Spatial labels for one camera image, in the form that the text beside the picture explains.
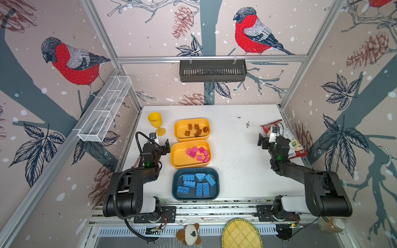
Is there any black wall basket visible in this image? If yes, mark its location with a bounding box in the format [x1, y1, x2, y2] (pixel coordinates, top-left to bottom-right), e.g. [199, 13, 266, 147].
[179, 60, 247, 83]

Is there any snack chips bag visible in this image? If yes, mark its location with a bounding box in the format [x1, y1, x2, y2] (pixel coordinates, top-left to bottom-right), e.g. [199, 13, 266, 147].
[261, 119, 309, 159]

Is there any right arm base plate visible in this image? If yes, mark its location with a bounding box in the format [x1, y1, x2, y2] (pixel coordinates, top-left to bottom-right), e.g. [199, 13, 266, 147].
[256, 205, 300, 222]

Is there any blue sloped lego brick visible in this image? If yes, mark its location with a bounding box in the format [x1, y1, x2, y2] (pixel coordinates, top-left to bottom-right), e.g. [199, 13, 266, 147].
[195, 173, 206, 182]

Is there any near yellow plastic bin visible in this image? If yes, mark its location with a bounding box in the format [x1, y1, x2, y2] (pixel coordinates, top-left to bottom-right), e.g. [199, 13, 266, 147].
[171, 140, 212, 169]

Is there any long blue lego brick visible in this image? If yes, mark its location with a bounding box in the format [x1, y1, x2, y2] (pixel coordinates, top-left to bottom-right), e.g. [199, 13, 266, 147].
[183, 180, 196, 188]

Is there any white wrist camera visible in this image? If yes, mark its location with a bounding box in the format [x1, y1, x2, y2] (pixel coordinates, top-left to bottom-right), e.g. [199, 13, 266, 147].
[268, 131, 278, 143]
[149, 132, 159, 145]

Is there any white wire mesh basket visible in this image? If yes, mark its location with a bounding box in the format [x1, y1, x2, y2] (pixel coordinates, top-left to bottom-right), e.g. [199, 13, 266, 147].
[78, 75, 132, 142]

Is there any yellow plastic goblet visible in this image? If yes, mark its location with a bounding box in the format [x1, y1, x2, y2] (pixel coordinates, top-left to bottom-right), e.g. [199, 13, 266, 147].
[148, 112, 166, 136]

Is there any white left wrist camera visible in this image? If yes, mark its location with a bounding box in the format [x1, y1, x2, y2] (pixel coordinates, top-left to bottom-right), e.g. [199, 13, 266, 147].
[149, 132, 159, 145]

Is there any far yellow plastic bin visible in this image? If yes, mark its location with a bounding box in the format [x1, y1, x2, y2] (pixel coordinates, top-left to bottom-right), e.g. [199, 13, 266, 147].
[174, 118, 210, 142]

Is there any yellow plastic bin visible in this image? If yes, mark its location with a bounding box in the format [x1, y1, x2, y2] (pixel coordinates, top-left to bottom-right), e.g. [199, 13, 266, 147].
[174, 118, 210, 142]
[171, 140, 212, 169]

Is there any plush dog toy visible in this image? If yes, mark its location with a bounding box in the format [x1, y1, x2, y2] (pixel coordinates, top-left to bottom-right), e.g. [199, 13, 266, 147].
[176, 223, 201, 246]

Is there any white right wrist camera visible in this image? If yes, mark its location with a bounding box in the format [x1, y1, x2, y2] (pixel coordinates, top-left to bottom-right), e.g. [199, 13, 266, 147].
[268, 131, 278, 143]

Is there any amber glass jar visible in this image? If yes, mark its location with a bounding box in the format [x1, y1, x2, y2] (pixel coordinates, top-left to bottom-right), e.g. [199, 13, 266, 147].
[318, 218, 346, 233]

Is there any blue lego brick front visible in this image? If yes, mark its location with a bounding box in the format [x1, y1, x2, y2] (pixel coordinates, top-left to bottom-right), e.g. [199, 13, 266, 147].
[176, 186, 190, 195]

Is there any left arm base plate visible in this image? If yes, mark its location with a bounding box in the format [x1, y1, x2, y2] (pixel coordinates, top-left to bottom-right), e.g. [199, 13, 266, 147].
[133, 206, 176, 224]

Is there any blue lego brick large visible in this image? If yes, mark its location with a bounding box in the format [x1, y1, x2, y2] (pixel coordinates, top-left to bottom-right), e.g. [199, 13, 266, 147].
[196, 183, 203, 197]

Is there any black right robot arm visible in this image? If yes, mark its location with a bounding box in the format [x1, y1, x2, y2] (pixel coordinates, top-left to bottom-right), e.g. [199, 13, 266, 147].
[257, 134, 353, 218]

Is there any dark teal plastic bin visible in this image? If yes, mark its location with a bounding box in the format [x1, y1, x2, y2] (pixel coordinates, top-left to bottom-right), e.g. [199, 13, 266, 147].
[172, 167, 220, 201]

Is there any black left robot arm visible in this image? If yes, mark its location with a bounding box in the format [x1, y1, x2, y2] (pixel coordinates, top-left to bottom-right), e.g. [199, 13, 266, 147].
[102, 131, 171, 222]

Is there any woven bamboo tray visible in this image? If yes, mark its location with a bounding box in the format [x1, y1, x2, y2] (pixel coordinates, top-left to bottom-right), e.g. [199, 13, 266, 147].
[221, 218, 263, 248]

